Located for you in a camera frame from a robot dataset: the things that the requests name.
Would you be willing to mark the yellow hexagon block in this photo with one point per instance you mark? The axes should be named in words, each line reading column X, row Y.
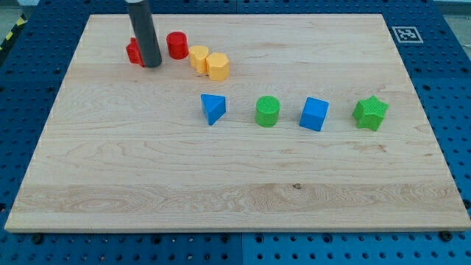
column 218, row 66

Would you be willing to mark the wooden board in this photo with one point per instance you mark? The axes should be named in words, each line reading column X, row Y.
column 127, row 149

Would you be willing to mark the blue triangle block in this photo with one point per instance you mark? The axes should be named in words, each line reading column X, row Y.
column 213, row 106

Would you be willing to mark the green cylinder block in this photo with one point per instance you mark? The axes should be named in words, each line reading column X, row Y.
column 267, row 111

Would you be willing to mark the blue cube block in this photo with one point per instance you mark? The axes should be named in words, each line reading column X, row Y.
column 314, row 114

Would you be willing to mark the yellow heart block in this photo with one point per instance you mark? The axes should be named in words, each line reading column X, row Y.
column 197, row 57

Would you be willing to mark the red cylinder block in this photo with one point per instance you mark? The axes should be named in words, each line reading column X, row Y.
column 177, row 45

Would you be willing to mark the red pentagon block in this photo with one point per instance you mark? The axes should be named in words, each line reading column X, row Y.
column 134, row 53

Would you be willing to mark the green star block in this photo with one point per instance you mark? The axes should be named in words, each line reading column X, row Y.
column 369, row 113

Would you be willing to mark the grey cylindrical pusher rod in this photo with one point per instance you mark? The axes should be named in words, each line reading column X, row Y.
column 143, row 26

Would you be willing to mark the white fiducial marker tag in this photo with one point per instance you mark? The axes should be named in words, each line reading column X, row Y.
column 407, row 34

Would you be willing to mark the black bolt front left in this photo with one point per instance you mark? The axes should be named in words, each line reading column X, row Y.
column 37, row 238

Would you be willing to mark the black bolt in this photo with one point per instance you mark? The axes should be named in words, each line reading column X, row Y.
column 37, row 238
column 445, row 235

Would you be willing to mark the black bolt front right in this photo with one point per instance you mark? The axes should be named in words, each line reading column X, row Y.
column 445, row 235

